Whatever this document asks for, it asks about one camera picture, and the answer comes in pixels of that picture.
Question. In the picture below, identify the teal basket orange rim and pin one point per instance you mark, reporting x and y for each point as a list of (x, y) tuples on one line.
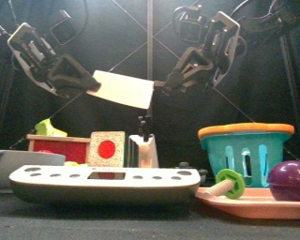
[(245, 146)]

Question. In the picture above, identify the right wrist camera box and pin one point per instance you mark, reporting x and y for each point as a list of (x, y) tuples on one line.
[(190, 26)]

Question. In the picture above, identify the pink plastic tray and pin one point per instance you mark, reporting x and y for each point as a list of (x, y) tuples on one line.
[(257, 207)]

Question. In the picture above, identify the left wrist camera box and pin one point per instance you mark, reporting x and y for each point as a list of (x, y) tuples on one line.
[(64, 28)]

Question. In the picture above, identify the red wooden box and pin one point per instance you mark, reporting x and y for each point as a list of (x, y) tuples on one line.
[(60, 148)]

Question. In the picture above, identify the grey vertical frame post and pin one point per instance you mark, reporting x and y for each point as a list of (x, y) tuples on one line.
[(150, 37)]

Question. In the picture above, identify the purple toy ball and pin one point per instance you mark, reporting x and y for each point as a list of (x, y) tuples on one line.
[(291, 181)]

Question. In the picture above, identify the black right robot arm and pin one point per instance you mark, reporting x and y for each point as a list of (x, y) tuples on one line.
[(278, 15)]

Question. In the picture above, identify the yellow toy food piece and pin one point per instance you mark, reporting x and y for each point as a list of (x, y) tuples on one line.
[(71, 163)]

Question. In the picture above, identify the white toy knife block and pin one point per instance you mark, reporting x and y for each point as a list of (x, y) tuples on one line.
[(143, 153)]

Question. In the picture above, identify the grey plastic container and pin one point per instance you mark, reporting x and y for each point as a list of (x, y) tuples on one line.
[(19, 165)]

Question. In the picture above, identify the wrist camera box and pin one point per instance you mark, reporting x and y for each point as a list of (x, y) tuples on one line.
[(190, 26), (64, 28)]

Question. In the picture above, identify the green toy piece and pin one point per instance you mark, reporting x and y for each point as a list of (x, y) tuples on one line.
[(46, 128)]

